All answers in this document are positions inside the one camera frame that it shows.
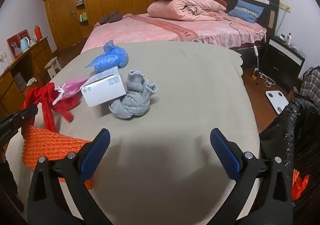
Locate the red plastic bag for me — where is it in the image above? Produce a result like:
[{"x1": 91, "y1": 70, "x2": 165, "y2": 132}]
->
[{"x1": 291, "y1": 169, "x2": 310, "y2": 201}]

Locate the orange bubble wrap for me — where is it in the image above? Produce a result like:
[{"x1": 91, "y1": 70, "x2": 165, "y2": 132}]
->
[{"x1": 22, "y1": 125, "x2": 94, "y2": 190}]

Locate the red cloth strip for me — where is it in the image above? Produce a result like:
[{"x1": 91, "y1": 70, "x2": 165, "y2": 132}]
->
[{"x1": 21, "y1": 82, "x2": 80, "y2": 132}]

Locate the pink drawstring pouch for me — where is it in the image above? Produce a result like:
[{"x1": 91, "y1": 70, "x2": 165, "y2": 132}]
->
[{"x1": 52, "y1": 78, "x2": 88, "y2": 105}]

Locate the white cardboard box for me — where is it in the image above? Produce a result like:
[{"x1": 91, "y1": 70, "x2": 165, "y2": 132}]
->
[{"x1": 80, "y1": 66, "x2": 126, "y2": 107}]

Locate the blue plastic bag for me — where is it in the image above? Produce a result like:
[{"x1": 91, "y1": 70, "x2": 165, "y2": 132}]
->
[{"x1": 85, "y1": 40, "x2": 129, "y2": 74}]

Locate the grey sock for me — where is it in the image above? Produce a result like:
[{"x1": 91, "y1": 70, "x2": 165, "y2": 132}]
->
[{"x1": 109, "y1": 70, "x2": 158, "y2": 119}]

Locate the black lined trash bin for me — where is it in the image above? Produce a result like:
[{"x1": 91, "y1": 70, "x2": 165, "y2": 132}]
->
[{"x1": 259, "y1": 97, "x2": 319, "y2": 212}]

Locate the wooden side cabinet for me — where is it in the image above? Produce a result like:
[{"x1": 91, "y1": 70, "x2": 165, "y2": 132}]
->
[{"x1": 0, "y1": 37, "x2": 54, "y2": 118}]

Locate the small white stool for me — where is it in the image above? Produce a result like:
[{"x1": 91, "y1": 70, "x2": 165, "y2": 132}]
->
[{"x1": 44, "y1": 57, "x2": 62, "y2": 79}]

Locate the light blue kettle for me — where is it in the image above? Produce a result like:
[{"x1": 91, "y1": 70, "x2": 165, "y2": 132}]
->
[{"x1": 20, "y1": 37, "x2": 30, "y2": 52}]

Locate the red thermos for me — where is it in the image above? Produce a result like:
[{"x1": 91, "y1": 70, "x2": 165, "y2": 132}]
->
[{"x1": 34, "y1": 25, "x2": 43, "y2": 40}]

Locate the white bathroom scale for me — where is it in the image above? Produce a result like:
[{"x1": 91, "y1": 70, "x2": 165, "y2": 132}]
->
[{"x1": 265, "y1": 90, "x2": 289, "y2": 114}]

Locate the grey table cloth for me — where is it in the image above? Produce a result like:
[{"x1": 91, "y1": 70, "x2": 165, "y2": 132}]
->
[{"x1": 4, "y1": 40, "x2": 261, "y2": 225}]

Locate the plaid cloth covered chair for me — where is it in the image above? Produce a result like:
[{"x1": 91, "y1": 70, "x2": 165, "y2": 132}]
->
[{"x1": 299, "y1": 66, "x2": 320, "y2": 108}]

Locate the black nightstand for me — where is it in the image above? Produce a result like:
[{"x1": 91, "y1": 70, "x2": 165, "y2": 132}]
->
[{"x1": 259, "y1": 36, "x2": 305, "y2": 94}]

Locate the dark neck pillow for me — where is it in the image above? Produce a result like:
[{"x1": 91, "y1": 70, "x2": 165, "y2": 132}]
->
[{"x1": 99, "y1": 11, "x2": 123, "y2": 25}]

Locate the bed with pink sheet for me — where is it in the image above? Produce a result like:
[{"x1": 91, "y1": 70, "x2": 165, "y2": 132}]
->
[{"x1": 81, "y1": 13, "x2": 267, "y2": 53}]

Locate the white lotion bottle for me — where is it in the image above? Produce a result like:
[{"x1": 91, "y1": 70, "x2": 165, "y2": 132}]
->
[{"x1": 286, "y1": 33, "x2": 292, "y2": 46}]

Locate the blue pillow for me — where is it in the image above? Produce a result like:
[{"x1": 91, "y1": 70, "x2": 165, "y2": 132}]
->
[{"x1": 228, "y1": 0, "x2": 264, "y2": 23}]

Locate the folded pink quilt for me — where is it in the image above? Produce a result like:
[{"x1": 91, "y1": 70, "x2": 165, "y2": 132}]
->
[{"x1": 147, "y1": 0, "x2": 226, "y2": 22}]

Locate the red picture frame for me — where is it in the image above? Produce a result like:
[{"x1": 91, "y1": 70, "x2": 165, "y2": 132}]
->
[{"x1": 7, "y1": 29, "x2": 31, "y2": 59}]

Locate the white charger cable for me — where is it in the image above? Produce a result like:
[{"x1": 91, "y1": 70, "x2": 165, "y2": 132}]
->
[{"x1": 253, "y1": 44, "x2": 276, "y2": 88}]

